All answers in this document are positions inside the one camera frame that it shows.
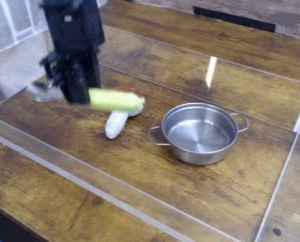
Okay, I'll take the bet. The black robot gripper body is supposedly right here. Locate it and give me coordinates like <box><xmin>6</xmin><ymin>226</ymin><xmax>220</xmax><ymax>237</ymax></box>
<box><xmin>40</xmin><ymin>0</ymin><xmax>105</xmax><ymax>79</ymax></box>

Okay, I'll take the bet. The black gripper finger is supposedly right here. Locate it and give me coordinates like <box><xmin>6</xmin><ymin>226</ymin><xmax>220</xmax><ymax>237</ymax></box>
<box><xmin>58</xmin><ymin>60</ymin><xmax>90</xmax><ymax>105</ymax></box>
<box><xmin>85</xmin><ymin>51</ymin><xmax>102</xmax><ymax>88</ymax></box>

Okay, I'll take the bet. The white red toy mushroom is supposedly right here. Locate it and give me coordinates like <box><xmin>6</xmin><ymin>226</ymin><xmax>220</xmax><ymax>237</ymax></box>
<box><xmin>105</xmin><ymin>87</ymin><xmax>145</xmax><ymax>139</ymax></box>

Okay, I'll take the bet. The stainless steel pot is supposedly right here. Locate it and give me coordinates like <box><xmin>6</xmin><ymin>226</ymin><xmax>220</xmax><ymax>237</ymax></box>
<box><xmin>149</xmin><ymin>103</ymin><xmax>250</xmax><ymax>165</ymax></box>

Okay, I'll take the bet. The clear acrylic enclosure panel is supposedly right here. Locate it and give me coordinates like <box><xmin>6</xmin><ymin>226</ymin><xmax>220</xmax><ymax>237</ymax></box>
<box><xmin>0</xmin><ymin>27</ymin><xmax>300</xmax><ymax>242</ymax></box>

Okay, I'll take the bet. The black wall baseboard strip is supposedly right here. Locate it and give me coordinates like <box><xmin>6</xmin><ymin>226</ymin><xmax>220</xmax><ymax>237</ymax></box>
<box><xmin>193</xmin><ymin>6</ymin><xmax>276</xmax><ymax>32</ymax></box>

